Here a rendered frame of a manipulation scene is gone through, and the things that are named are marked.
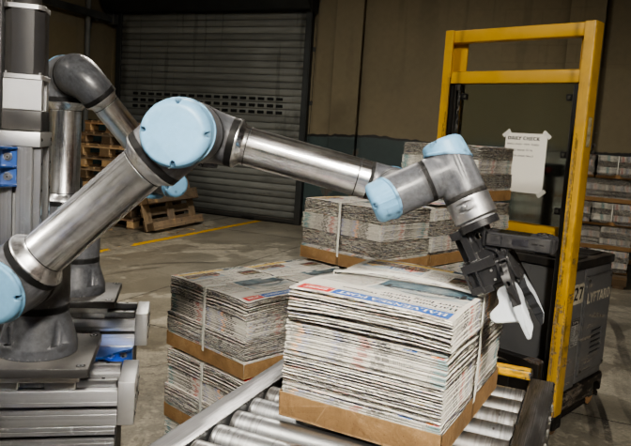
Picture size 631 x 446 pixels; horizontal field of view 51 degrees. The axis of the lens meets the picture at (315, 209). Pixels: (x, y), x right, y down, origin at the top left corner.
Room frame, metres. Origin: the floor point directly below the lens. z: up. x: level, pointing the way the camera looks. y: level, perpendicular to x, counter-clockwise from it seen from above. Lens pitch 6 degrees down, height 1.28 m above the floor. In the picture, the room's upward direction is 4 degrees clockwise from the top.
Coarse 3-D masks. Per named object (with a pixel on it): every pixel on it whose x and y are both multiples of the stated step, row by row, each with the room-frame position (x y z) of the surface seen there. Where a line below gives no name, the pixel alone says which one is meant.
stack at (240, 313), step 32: (192, 288) 1.92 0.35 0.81; (224, 288) 1.87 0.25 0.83; (256, 288) 1.90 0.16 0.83; (288, 288) 1.92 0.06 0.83; (192, 320) 1.91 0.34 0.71; (224, 320) 1.82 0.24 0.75; (256, 320) 1.77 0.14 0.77; (224, 352) 1.81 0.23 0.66; (256, 352) 1.78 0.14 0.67; (192, 384) 1.91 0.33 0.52; (224, 384) 1.80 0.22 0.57; (192, 416) 1.90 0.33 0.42
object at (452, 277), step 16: (400, 272) 1.26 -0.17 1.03; (416, 272) 1.27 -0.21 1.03; (432, 272) 1.28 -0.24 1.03; (448, 272) 1.29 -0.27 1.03; (496, 288) 1.19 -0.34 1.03; (496, 304) 1.20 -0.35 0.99; (496, 336) 1.23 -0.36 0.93; (496, 352) 1.27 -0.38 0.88; (480, 368) 1.15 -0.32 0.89; (496, 368) 1.27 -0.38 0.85; (480, 384) 1.16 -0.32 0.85
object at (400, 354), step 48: (336, 288) 1.08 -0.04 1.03; (384, 288) 1.11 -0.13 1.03; (288, 336) 1.08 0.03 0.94; (336, 336) 1.04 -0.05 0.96; (384, 336) 1.00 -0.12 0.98; (432, 336) 0.96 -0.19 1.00; (288, 384) 1.08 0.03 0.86; (336, 384) 1.04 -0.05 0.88; (384, 384) 1.00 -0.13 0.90; (432, 384) 0.96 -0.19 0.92; (432, 432) 0.96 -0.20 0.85
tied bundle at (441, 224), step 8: (432, 208) 2.39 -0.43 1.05; (440, 208) 2.42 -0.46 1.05; (432, 216) 2.39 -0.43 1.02; (440, 216) 2.42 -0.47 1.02; (448, 216) 2.46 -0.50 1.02; (432, 224) 2.39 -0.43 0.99; (440, 224) 2.43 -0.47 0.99; (448, 224) 2.47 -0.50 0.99; (432, 232) 2.39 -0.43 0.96; (440, 232) 2.43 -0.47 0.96; (448, 232) 2.47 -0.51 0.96; (432, 240) 2.38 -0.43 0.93; (440, 240) 2.42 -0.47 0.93; (448, 240) 2.46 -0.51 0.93; (432, 248) 2.39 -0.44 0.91; (440, 248) 2.42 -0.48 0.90; (448, 248) 2.47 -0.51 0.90; (456, 248) 2.51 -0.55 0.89
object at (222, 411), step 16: (272, 368) 1.32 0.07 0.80; (256, 384) 1.23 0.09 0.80; (272, 384) 1.24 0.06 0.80; (224, 400) 1.14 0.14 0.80; (240, 400) 1.15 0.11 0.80; (208, 416) 1.07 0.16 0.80; (224, 416) 1.07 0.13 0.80; (176, 432) 1.00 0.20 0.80; (192, 432) 1.01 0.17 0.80; (208, 432) 1.02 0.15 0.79
